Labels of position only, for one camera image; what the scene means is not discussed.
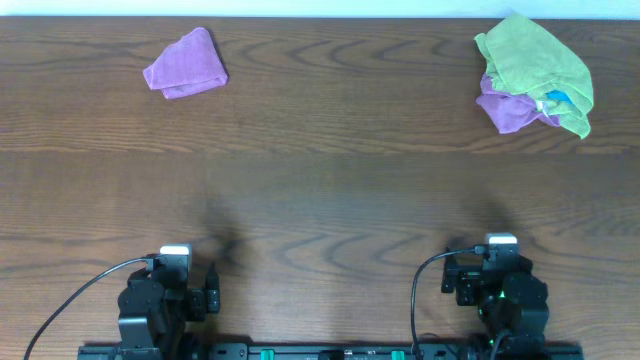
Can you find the light green cloth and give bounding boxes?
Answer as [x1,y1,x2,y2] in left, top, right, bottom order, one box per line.
[474,14,594,139]

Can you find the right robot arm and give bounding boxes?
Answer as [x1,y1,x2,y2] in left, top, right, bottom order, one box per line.
[441,254,549,359]

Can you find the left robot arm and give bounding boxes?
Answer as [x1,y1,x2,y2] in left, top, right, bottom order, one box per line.
[116,255,221,360]

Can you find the crumpled purple cloth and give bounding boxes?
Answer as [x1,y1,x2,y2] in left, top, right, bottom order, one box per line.
[476,74,560,134]

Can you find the blue cloth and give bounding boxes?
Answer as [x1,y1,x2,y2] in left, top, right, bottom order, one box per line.
[546,90,572,104]

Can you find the folded purple cloth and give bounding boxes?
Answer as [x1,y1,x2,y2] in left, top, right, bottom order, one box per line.
[143,27,229,99]

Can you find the right black cable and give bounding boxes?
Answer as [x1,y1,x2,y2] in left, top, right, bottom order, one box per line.
[409,245,489,360]

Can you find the black cable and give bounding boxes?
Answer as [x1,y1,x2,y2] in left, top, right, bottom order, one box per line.
[22,256,156,360]
[409,245,489,360]

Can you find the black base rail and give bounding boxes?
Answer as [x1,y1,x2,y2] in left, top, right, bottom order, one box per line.
[76,343,585,360]

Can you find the left black cable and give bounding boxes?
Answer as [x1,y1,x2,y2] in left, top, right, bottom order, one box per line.
[22,256,156,360]

